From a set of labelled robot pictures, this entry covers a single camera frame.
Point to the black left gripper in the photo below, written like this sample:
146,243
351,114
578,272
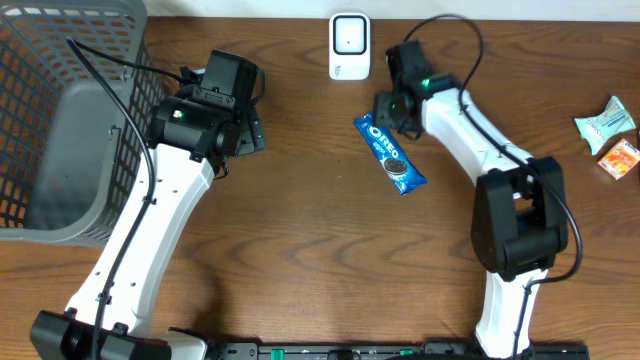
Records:
255,132

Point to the teal wet wipes pack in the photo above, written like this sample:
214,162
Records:
597,130

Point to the blue Oreo cookie pack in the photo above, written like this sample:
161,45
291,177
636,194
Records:
390,155

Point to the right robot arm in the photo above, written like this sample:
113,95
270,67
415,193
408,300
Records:
518,225

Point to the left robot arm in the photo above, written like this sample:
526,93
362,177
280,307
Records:
190,137

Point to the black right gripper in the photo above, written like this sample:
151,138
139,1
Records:
386,111

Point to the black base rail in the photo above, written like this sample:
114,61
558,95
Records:
438,349

